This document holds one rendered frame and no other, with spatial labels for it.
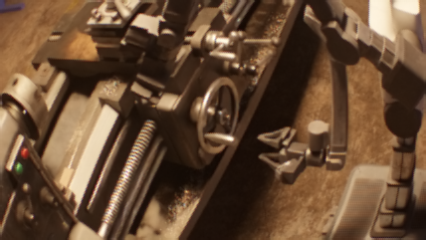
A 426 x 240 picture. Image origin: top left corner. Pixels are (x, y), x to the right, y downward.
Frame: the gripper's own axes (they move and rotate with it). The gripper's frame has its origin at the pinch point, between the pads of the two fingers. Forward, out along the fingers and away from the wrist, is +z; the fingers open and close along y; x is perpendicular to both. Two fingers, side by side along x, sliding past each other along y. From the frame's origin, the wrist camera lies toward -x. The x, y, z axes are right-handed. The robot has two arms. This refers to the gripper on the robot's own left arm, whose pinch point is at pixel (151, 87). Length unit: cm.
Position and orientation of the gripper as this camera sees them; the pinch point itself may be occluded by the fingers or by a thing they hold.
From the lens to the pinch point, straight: 149.0
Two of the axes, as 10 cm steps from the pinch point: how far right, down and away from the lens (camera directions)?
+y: -3.4, 7.8, -5.3
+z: -2.4, 4.7, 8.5
